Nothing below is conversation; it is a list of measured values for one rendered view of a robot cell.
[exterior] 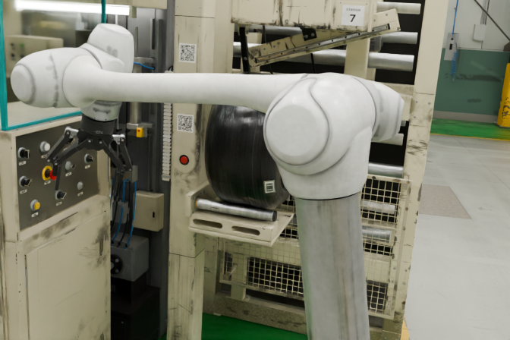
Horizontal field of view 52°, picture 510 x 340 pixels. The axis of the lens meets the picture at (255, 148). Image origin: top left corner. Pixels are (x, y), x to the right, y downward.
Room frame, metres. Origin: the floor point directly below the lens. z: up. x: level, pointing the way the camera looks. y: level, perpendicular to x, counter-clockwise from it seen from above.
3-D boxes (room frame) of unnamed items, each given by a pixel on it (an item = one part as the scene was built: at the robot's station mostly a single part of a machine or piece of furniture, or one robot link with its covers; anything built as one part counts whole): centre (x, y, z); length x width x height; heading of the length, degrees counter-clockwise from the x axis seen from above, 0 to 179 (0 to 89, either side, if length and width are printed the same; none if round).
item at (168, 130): (2.23, 0.37, 1.19); 0.05 x 0.04 x 0.48; 163
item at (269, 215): (2.04, 0.07, 0.90); 0.35 x 0.05 x 0.05; 73
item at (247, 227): (2.04, 0.07, 0.83); 0.36 x 0.09 x 0.06; 73
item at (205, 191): (2.23, 0.20, 0.90); 0.40 x 0.03 x 0.10; 163
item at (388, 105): (0.93, -0.17, 1.51); 0.18 x 0.14 x 0.13; 65
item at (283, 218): (2.17, 0.03, 0.80); 0.37 x 0.36 x 0.02; 163
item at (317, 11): (2.42, -0.18, 1.71); 0.61 x 0.25 x 0.15; 73
